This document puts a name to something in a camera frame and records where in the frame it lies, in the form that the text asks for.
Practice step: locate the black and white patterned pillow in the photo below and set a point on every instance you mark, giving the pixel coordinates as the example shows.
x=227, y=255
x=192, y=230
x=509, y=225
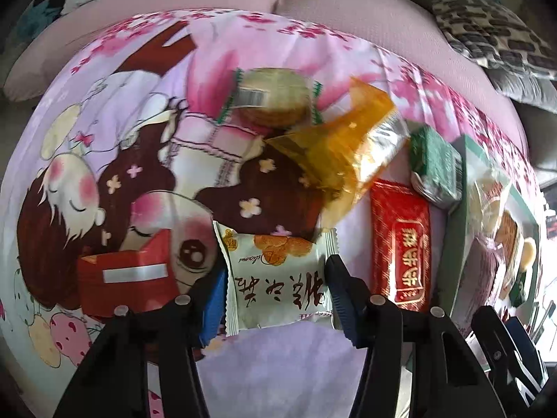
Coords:
x=491, y=35

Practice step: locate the grey sofa pink cover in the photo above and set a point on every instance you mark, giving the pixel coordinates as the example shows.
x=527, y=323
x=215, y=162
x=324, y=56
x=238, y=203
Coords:
x=348, y=0

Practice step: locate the orange snack packet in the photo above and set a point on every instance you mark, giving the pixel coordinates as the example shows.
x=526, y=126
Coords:
x=339, y=156

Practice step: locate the red snack packet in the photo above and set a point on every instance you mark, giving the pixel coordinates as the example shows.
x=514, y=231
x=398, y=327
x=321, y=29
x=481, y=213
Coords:
x=400, y=244

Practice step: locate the printed blanket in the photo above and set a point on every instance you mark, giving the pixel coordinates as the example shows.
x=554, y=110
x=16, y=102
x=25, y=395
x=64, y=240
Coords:
x=143, y=96

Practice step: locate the round pastry green-edged packet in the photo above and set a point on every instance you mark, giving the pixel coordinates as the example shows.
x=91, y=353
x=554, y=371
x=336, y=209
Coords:
x=270, y=96

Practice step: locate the beige pastry packet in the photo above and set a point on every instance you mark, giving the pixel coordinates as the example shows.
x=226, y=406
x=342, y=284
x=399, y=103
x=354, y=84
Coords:
x=278, y=283

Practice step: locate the teal cloth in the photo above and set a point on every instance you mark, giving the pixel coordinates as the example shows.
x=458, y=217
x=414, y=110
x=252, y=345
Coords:
x=39, y=17

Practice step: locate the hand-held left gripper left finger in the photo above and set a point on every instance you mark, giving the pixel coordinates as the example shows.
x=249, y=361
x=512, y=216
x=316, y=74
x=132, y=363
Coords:
x=213, y=305

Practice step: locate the dark grey pillow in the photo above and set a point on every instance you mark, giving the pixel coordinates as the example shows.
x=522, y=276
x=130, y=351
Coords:
x=526, y=91

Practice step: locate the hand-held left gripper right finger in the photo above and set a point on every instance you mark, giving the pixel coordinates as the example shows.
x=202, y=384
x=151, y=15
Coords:
x=348, y=309

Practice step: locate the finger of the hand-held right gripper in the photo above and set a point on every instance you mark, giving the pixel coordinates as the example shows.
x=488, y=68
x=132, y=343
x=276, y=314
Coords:
x=496, y=344
x=526, y=344

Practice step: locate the dark green snack packet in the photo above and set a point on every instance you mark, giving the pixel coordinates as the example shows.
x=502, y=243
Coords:
x=435, y=170

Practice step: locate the white box with teal rim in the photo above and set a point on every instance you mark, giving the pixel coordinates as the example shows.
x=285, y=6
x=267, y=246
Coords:
x=454, y=244

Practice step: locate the round cake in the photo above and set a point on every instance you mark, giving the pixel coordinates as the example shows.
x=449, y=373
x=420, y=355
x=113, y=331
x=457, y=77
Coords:
x=487, y=200

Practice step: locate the red packet with silver stripe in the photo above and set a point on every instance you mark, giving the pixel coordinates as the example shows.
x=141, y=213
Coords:
x=126, y=287

